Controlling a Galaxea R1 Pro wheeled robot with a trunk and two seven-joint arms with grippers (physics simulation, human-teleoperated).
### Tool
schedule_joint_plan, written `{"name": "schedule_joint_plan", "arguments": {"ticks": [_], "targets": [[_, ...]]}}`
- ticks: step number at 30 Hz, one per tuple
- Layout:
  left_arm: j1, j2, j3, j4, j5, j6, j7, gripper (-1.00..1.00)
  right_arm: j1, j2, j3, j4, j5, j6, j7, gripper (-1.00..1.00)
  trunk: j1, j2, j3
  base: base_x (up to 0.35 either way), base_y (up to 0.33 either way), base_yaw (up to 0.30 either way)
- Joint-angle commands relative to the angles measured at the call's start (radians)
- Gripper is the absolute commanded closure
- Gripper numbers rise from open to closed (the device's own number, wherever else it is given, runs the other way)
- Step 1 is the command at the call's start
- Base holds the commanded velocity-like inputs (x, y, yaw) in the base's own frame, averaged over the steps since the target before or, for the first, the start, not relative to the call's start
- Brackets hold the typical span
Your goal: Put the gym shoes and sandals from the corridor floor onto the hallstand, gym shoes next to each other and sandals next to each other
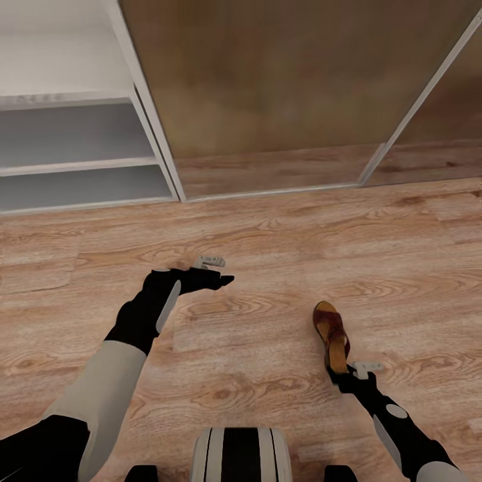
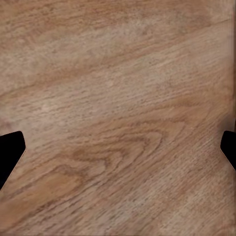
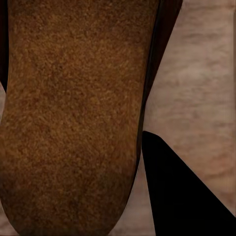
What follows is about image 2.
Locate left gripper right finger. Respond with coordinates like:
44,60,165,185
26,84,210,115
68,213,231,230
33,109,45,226
220,131,236,170

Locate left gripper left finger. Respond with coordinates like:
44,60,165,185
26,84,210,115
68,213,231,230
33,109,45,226
0,131,26,190

